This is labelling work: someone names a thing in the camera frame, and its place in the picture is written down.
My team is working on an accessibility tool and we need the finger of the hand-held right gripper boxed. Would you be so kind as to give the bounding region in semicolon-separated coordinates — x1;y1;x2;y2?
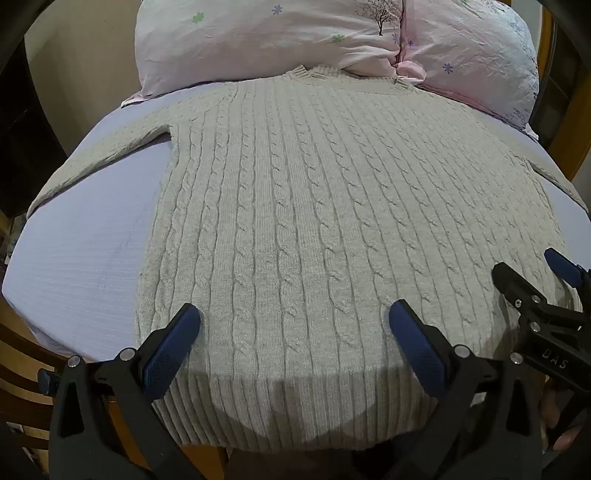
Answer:
491;261;557;326
543;247;591;298

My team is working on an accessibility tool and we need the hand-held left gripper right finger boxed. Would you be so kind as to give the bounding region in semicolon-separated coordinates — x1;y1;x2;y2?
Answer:
388;299;544;480

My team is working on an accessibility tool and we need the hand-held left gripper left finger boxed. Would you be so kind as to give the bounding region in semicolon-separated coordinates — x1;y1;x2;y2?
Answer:
38;302;205;480

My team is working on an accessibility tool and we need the beige cable-knit sweater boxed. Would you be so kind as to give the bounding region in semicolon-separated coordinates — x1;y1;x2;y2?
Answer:
26;65;591;455

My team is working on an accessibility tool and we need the person's right hand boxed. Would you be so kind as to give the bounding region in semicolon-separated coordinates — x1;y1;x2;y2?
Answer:
538;385;585;455

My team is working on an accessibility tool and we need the wooden headboard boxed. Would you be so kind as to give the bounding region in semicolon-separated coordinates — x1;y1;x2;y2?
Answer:
510;0;591;183

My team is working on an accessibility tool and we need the lavender bed sheet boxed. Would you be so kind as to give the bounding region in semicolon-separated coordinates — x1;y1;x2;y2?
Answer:
0;76;591;365

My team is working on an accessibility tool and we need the pink floral pillow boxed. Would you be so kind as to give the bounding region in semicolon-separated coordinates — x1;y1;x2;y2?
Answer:
396;0;542;140
121;0;408;108

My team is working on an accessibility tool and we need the wooden bed frame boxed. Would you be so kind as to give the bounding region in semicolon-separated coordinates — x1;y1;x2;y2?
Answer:
0;208;232;480

